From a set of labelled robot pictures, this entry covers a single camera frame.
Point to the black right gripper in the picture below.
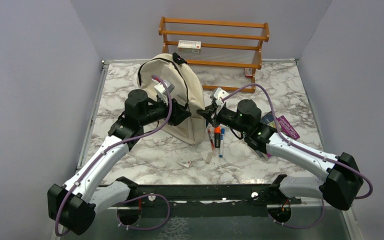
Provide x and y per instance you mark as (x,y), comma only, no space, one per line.
(211,115)

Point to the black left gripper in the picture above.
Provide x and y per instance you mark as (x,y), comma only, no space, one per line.
(179,113)

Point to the beige canvas backpack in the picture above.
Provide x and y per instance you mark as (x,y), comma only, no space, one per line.
(188,92)

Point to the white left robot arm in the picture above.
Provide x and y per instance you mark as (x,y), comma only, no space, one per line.
(70,205)

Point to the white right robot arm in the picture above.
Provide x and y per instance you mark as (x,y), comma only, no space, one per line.
(339,175)

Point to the orange highlighter marker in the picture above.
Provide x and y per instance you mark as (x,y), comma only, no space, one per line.
(217,137)

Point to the blue whiteboard marker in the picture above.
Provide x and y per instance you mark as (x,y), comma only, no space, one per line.
(221,145)

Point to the red pen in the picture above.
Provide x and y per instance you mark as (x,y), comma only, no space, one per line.
(211,139)

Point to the small white eraser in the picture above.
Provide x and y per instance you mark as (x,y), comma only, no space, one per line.
(184,163)

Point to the blue-grey book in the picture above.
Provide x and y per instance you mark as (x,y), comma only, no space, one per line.
(267,119)

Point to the small red box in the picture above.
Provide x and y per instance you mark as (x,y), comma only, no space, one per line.
(248,72)

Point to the orange wooden shelf rack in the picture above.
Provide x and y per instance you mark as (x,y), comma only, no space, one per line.
(227,48)

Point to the white and grey box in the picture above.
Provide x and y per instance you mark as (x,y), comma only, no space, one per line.
(189,46)

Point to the purple storey treehouse book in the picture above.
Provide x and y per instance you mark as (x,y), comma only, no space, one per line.
(287,128)

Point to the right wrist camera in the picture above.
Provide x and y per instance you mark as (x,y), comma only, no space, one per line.
(217,98)

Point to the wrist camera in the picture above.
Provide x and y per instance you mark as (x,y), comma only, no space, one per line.
(163,88)
(217,98)

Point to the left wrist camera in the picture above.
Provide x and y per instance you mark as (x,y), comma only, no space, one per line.
(163,88)

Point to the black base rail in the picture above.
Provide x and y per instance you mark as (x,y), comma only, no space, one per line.
(202,200)

